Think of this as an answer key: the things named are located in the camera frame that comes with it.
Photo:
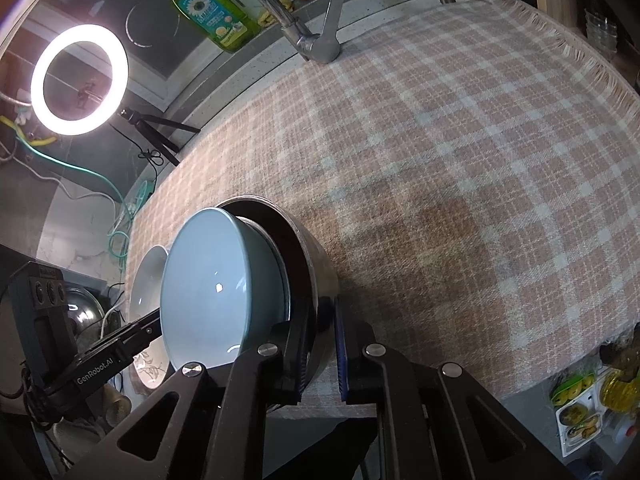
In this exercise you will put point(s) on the chrome kitchen faucet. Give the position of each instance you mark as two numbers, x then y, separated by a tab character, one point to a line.
310	42

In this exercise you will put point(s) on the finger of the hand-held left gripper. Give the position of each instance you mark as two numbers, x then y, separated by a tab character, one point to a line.
142	332

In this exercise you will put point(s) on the beige plaid cloth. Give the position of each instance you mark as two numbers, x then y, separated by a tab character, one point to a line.
450	160

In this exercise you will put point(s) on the stack of glass dishes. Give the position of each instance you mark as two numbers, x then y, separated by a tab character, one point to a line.
602	30

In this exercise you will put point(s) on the white food tray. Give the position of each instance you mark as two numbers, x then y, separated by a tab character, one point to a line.
580	427

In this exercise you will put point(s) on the large steel bowl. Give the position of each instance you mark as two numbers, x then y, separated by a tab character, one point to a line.
320	270

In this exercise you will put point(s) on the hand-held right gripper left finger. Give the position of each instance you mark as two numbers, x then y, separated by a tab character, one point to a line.
292	360

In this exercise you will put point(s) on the black tripod legs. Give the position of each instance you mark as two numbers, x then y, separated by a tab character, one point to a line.
160	142

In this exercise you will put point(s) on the white floral plate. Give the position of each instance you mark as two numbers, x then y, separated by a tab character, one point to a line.
147	280

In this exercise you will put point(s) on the steel pot lid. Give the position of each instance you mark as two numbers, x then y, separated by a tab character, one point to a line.
87	310

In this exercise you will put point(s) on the green snack packet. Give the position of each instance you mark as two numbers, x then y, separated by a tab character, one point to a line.
572	389

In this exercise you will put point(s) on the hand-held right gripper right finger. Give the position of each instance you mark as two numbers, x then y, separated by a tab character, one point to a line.
342	360

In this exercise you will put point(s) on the green dish soap bottle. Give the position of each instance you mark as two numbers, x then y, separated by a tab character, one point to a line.
215	15

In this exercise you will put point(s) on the pale blue ceramic bowl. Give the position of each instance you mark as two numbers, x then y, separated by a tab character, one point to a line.
215	280

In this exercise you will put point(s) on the yellow oil bottle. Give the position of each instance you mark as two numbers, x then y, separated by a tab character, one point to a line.
620	389

